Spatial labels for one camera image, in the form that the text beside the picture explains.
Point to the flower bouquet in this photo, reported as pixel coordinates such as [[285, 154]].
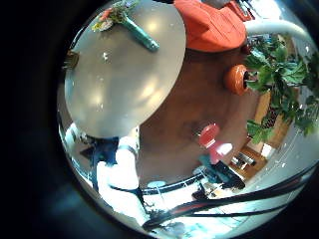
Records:
[[139, 33]]

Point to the orange plant pot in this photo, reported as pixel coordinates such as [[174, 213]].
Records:
[[235, 79]]

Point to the wooden shelf cabinet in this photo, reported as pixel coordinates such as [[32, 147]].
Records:
[[252, 166]]

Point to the orange sofa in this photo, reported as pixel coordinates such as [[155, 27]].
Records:
[[209, 26]]

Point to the green leafy plant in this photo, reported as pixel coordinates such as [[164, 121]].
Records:
[[282, 73]]

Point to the white curved bar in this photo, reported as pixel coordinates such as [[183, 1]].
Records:
[[279, 26]]

